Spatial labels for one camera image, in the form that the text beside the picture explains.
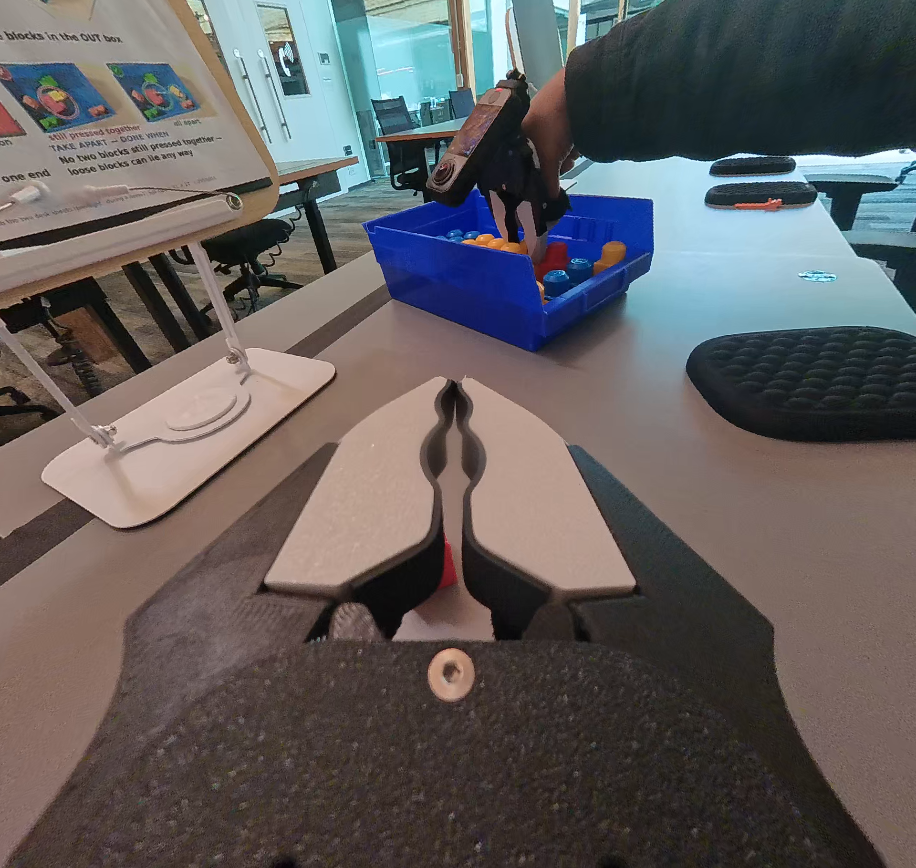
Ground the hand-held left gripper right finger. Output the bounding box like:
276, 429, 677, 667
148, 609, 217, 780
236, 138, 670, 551
457, 376, 638, 641

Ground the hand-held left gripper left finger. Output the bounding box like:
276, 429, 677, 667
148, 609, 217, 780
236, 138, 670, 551
263, 378, 459, 636

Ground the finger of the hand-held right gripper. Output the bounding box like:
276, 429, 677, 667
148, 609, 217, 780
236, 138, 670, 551
490, 192, 523, 248
515, 200, 551, 266

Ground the pile of colourful mega blocks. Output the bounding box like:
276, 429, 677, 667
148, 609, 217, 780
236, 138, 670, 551
440, 227, 628, 304

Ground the blue plastic bin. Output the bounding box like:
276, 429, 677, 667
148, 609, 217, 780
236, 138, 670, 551
362, 190, 655, 352

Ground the person's right forearm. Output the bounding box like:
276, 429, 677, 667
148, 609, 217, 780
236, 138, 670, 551
564, 0, 916, 165

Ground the wood-edged office desk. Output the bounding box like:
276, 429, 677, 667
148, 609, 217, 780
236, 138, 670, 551
272, 156, 360, 275
374, 117, 469, 193

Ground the large black textured mat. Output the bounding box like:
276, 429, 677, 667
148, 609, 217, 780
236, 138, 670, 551
686, 326, 916, 444

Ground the printed instruction sheet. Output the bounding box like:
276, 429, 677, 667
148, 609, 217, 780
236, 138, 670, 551
0, 0, 271, 236

